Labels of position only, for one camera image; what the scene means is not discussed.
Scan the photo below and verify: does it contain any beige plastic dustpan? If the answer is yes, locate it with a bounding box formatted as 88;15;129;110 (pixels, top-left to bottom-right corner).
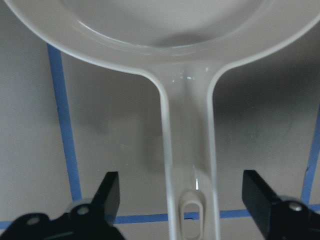
6;0;320;240

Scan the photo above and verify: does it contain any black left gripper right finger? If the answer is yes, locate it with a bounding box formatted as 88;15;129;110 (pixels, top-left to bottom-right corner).
241;170;320;240

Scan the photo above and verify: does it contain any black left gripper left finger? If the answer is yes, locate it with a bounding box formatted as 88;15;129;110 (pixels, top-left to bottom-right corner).
67;171;120;240

